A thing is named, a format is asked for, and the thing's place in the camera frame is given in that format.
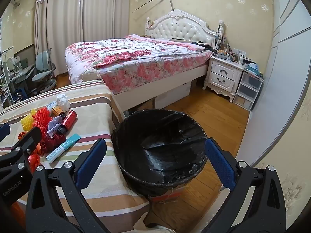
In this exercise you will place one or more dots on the white desk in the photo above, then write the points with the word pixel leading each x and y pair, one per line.
pixel 20 74

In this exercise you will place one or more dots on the brown glass bottle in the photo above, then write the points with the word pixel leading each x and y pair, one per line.
pixel 57 110

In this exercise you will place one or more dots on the white nightstand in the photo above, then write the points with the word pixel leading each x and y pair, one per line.
pixel 223 72

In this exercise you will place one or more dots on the purple paper scrap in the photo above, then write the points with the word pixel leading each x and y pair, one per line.
pixel 54 125

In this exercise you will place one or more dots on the dark red wrapper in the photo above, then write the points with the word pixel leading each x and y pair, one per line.
pixel 52 142

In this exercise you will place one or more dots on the clutter of small bottles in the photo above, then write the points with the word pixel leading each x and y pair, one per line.
pixel 233 54

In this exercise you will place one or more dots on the fishing rod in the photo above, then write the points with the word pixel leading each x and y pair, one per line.
pixel 150 2

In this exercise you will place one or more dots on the black waste bin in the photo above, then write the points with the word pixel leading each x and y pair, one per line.
pixel 158 150

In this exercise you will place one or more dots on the yellow foam net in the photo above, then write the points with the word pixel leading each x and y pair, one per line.
pixel 26 122

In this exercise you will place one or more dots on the clear plastic drawer unit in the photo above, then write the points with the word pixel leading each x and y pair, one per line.
pixel 249 89

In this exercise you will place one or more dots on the light blue tube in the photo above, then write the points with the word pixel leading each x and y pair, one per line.
pixel 49 105

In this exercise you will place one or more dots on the white tissue ball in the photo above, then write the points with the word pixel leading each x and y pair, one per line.
pixel 63 102

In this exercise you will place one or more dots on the teal box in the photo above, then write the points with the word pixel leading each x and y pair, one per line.
pixel 254 68

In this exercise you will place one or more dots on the teal and white sachet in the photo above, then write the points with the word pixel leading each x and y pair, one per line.
pixel 63 148

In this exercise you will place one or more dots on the white bed frame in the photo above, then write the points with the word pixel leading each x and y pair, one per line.
pixel 179 29

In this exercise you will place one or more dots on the grey wardrobe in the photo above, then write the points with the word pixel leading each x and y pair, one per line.
pixel 286 77

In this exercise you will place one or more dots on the red foam net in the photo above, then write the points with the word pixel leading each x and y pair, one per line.
pixel 41 116

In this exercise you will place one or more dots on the red bottle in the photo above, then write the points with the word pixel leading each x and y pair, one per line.
pixel 69 120

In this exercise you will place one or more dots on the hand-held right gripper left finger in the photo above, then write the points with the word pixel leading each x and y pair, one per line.
pixel 92 157

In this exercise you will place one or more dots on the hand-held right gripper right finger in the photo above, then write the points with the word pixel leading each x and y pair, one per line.
pixel 221 162

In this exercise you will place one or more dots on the brown cardboard box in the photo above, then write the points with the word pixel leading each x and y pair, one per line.
pixel 145 105

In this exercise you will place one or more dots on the grey desk chair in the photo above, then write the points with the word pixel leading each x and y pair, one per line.
pixel 45 60

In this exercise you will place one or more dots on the floral quilt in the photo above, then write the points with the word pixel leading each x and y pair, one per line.
pixel 136 60

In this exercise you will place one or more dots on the beige curtain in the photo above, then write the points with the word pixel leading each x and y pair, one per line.
pixel 107 12
pixel 60 29

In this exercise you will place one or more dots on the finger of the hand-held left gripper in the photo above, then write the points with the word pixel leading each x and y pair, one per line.
pixel 4 131
pixel 29 140

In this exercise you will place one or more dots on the striped table cloth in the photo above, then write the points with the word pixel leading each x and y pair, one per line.
pixel 97 106

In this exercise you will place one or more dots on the white storage box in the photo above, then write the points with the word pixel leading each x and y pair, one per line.
pixel 172 94

